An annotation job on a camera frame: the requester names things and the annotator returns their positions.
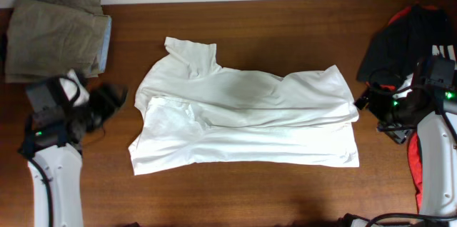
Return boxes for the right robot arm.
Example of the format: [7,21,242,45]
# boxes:
[337,56,456,226]

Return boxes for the white t-shirt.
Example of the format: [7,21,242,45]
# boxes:
[129,37,359,175]

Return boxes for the right black cable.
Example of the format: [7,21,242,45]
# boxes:
[363,68,457,227]

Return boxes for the folded khaki trousers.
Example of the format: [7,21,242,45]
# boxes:
[4,0,111,83]

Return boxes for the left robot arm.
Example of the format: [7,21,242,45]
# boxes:
[18,76,128,227]

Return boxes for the black and red shirt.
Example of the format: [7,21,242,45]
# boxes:
[356,5,456,209]

